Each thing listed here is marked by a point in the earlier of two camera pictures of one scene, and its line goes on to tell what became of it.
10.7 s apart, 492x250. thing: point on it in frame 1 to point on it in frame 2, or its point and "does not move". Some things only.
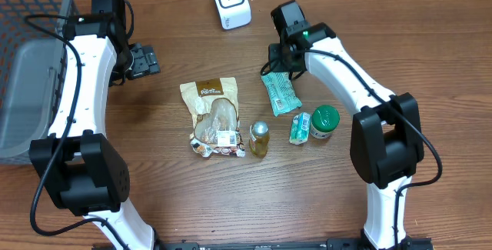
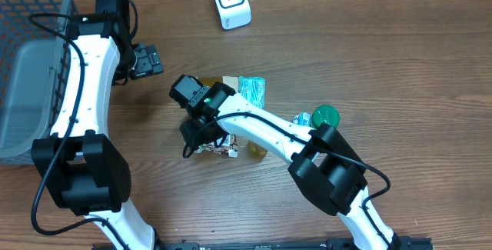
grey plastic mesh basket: (34, 10) does not move
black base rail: (342, 244) does not move
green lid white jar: (324, 119) does not move
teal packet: (280, 92) to (253, 90)
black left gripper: (147, 61) does not move
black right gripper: (277, 55) to (192, 134)
